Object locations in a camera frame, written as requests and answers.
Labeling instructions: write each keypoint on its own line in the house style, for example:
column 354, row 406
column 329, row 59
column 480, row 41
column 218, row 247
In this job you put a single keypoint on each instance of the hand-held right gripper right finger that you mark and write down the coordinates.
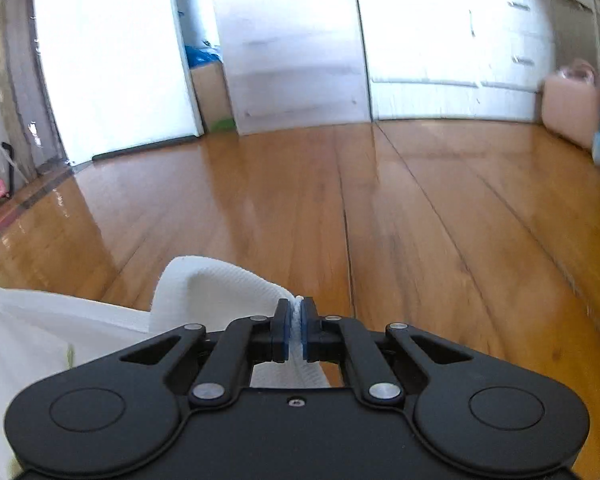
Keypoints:
column 307, row 332

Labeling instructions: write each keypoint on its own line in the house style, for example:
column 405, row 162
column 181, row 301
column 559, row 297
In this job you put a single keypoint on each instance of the cardboard box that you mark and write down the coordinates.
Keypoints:
column 212, row 92

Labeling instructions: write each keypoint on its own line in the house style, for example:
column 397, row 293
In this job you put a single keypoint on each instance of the small green object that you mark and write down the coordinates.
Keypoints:
column 222, row 125

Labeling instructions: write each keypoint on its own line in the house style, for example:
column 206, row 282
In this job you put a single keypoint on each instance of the white wardrobe door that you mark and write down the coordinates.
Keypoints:
column 290, row 50

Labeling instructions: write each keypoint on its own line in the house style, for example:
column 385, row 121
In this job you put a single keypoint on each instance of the white drawer cabinet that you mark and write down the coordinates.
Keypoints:
column 455, row 25

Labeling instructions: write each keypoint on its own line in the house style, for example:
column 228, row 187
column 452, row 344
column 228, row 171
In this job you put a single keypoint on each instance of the white knit garment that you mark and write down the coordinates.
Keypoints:
column 215, row 290

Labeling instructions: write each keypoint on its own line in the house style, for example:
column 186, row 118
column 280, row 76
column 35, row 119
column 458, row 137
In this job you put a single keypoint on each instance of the blue plastic bag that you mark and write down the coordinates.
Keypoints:
column 200, row 55

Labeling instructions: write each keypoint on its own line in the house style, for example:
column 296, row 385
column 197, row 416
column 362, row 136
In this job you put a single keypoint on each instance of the pink case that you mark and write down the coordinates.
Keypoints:
column 570, row 105

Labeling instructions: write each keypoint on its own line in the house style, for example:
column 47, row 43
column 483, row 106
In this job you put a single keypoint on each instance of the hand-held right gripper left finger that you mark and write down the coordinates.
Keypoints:
column 282, row 332

